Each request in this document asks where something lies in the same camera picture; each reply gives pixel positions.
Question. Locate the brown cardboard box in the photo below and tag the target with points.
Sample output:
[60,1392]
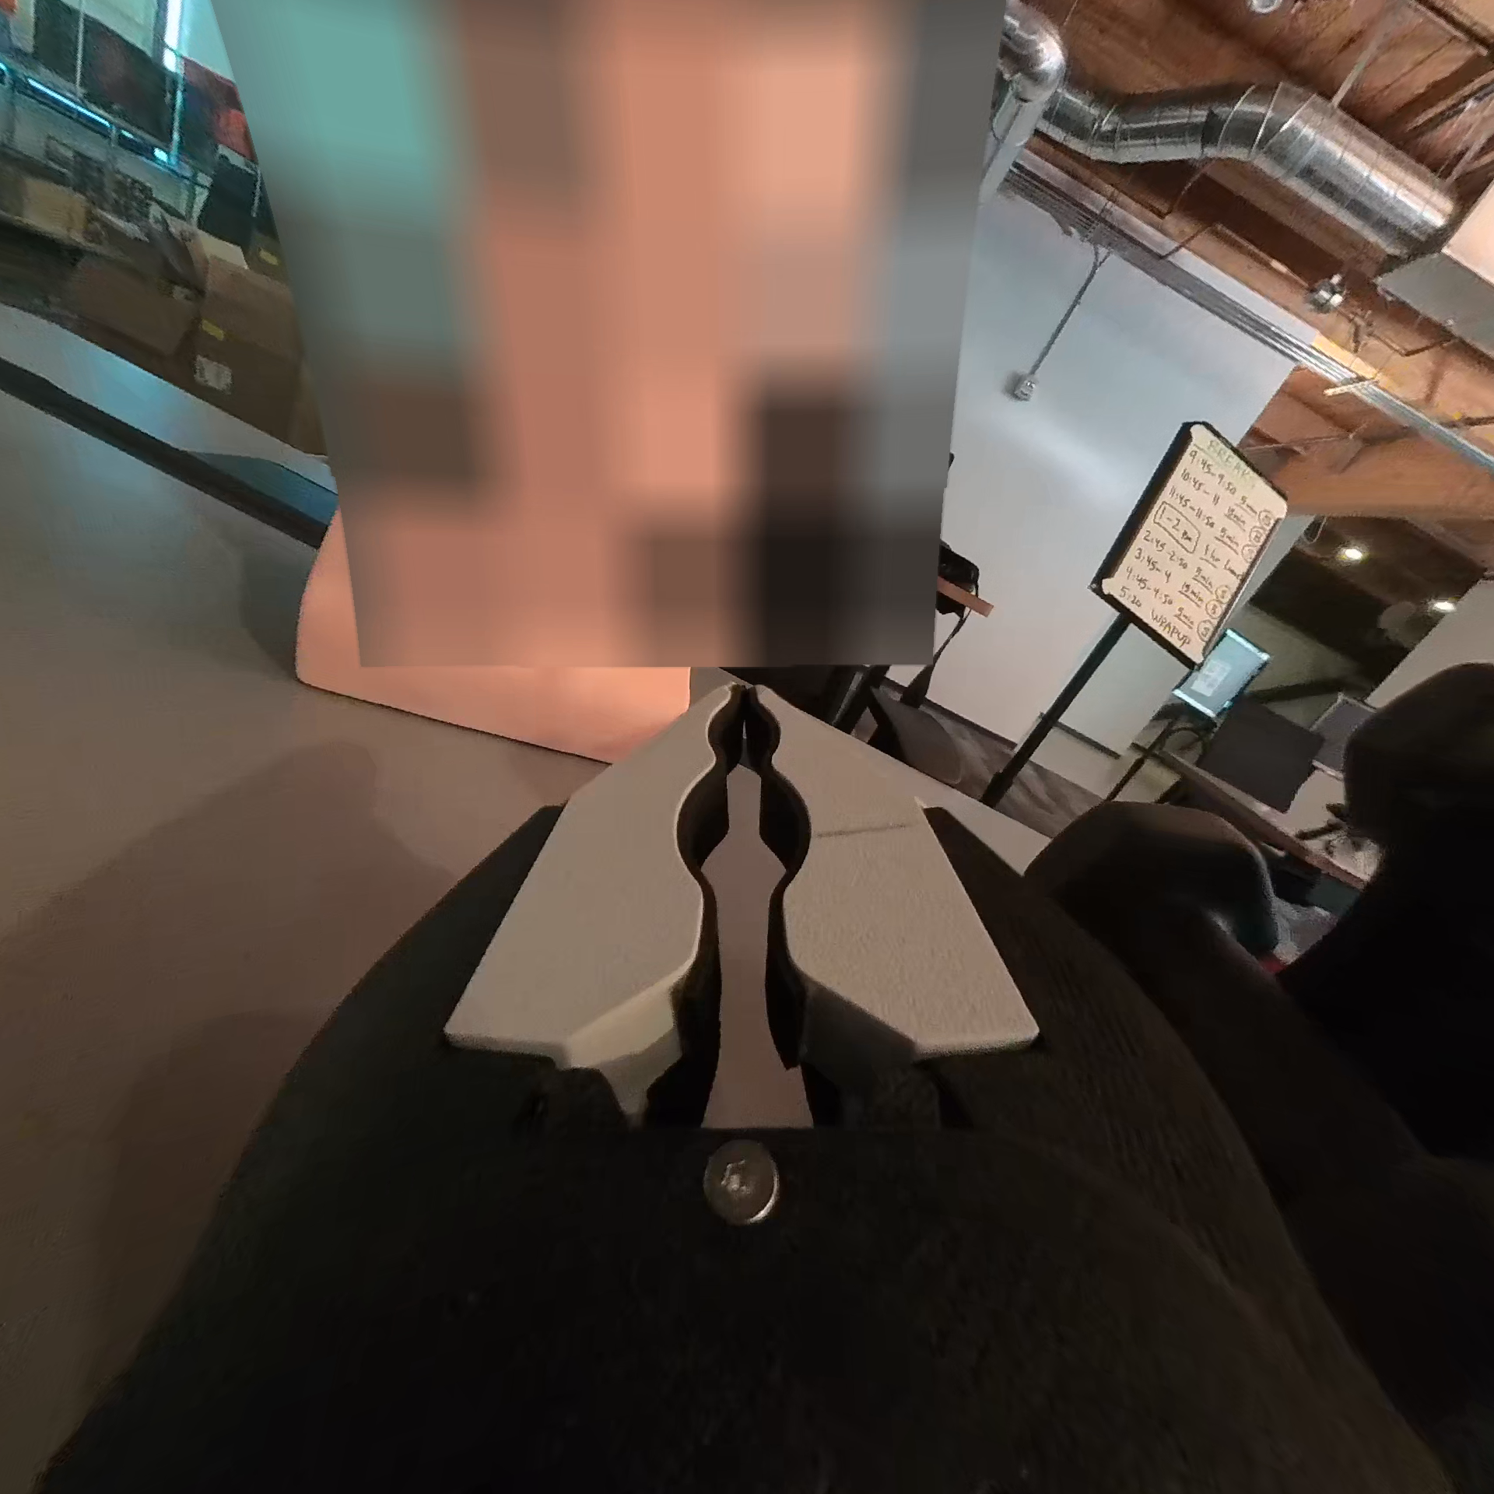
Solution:
[251,338]
[135,298]

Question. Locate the salmon pink sheet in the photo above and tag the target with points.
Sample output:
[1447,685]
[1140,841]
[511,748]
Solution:
[491,701]

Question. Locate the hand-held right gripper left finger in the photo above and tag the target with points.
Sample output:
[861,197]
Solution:
[584,922]

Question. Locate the lit computer monitor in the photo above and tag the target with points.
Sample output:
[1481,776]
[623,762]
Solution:
[1224,679]

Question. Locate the whiteboard on black stand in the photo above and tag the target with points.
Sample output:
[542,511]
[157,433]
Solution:
[1191,538]

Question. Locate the silver metal air duct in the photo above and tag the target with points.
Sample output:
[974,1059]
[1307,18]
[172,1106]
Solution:
[1261,134]

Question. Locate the black computer monitor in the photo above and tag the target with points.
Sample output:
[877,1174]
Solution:
[1268,759]

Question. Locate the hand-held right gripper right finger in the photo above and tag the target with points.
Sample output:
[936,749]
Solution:
[911,922]

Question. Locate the grey wall electrical box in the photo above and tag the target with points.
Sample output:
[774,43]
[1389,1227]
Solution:
[1025,387]

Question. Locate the metal storage shelf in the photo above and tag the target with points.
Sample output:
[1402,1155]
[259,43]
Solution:
[94,105]

